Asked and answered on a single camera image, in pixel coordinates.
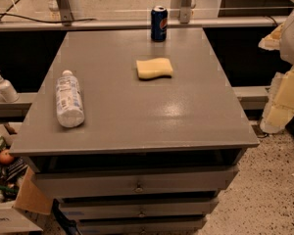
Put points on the foam gripper body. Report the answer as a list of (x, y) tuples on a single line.
[(280, 108)]

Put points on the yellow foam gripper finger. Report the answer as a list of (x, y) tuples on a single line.
[(271, 41)]

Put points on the yellow sponge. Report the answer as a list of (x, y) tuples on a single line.
[(154, 68)]

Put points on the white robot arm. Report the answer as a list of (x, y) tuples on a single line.
[(286, 42)]

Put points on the blue Pepsi can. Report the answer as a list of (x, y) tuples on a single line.
[(159, 23)]

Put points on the grey drawer cabinet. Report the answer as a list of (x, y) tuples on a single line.
[(152, 154)]

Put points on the white plastic bottle lying down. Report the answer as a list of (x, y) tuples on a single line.
[(69, 108)]

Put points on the white pump dispenser bottle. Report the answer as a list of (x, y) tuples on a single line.
[(7, 91)]

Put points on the cardboard box with clutter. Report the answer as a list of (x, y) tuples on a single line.
[(23, 208)]

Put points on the orange fruit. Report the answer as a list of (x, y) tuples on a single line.
[(5, 157)]

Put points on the grey metal rail frame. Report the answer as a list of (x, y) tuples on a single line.
[(95, 14)]

